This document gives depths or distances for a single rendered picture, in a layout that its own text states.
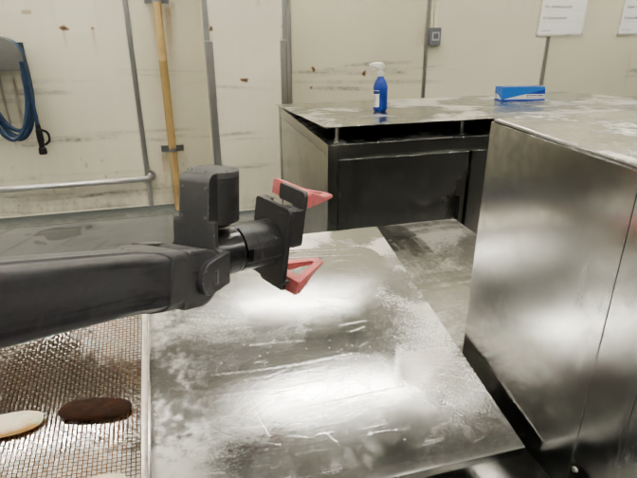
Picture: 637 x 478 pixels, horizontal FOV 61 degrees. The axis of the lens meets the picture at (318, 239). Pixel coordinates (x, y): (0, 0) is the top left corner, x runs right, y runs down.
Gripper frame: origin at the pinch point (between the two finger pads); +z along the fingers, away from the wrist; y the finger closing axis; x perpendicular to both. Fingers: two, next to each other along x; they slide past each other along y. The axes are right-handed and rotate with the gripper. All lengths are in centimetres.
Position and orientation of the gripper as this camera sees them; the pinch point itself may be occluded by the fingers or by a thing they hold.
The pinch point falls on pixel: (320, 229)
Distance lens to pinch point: 73.8
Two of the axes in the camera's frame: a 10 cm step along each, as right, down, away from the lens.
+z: 7.1, -1.7, 6.8
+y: -1.2, 9.2, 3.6
